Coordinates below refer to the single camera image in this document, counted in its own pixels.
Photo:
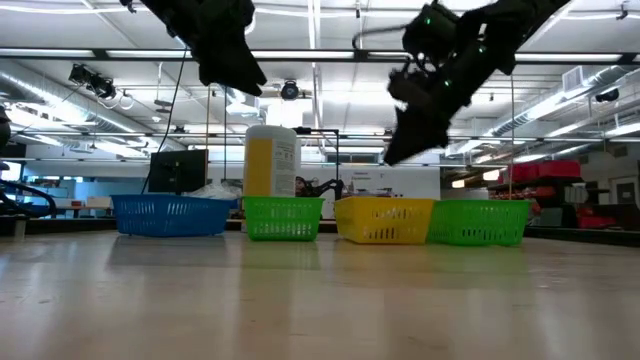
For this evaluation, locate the green plastic basket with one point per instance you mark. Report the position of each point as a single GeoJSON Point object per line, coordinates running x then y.
{"type": "Point", "coordinates": [282, 217]}
{"type": "Point", "coordinates": [477, 222]}

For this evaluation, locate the white yellow disinfecting wipes canister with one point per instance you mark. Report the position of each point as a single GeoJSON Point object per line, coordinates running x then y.
{"type": "Point", "coordinates": [272, 165]}

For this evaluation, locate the blue plastic basket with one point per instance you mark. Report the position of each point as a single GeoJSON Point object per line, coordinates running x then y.
{"type": "Point", "coordinates": [170, 215]}

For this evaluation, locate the red storage bins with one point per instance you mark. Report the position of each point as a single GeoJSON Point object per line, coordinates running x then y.
{"type": "Point", "coordinates": [547, 170]}

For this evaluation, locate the yellow plastic basket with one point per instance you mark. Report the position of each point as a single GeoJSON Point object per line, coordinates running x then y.
{"type": "Point", "coordinates": [382, 220]}

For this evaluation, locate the black stand frame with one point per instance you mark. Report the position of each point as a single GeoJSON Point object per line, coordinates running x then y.
{"type": "Point", "coordinates": [320, 131]}

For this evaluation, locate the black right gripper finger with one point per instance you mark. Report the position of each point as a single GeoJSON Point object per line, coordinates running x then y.
{"type": "Point", "coordinates": [415, 137]}

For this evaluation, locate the black background robot arm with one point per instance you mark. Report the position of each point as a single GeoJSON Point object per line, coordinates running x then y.
{"type": "Point", "coordinates": [322, 187]}

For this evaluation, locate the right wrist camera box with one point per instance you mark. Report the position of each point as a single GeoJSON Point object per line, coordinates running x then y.
{"type": "Point", "coordinates": [430, 30]}

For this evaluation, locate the clear plastic bag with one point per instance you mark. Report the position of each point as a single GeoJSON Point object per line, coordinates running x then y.
{"type": "Point", "coordinates": [212, 191]}

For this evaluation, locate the black ceiling camera cluster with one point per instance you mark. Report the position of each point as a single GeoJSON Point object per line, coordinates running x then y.
{"type": "Point", "coordinates": [92, 82]}

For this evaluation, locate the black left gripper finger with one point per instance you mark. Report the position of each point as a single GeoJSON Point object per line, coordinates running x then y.
{"type": "Point", "coordinates": [235, 75]}

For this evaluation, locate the black monitor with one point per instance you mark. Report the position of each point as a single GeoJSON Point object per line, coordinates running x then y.
{"type": "Point", "coordinates": [177, 171]}

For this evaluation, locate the shelf with orange bins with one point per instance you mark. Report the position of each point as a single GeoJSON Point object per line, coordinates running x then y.
{"type": "Point", "coordinates": [590, 220]}

